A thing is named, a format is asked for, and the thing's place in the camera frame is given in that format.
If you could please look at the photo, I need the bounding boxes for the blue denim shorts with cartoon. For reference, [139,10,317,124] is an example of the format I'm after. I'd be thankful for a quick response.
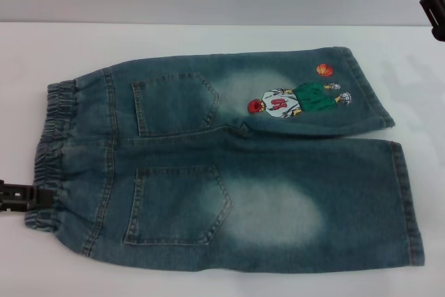
[23,45,426,273]

